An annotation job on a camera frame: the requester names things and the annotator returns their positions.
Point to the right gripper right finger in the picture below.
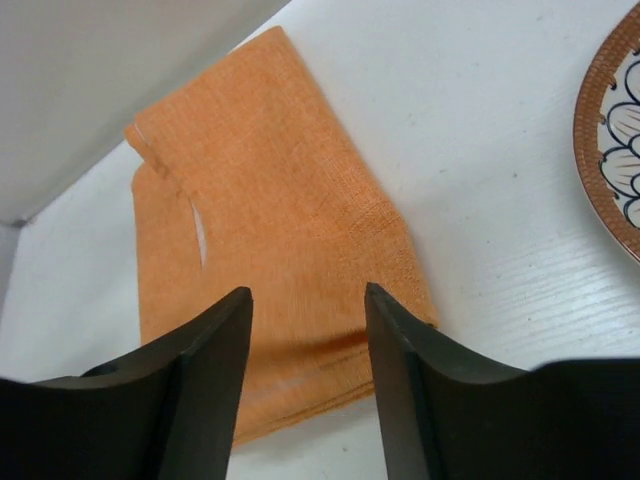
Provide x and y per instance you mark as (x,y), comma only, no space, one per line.
(447,412)

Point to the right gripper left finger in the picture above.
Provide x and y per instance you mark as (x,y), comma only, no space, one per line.
(166,410)

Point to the orange cloth placemat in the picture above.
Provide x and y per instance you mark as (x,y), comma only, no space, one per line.
(249,179)

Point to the floral patterned ceramic plate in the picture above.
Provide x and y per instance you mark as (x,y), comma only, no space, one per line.
(606,133)

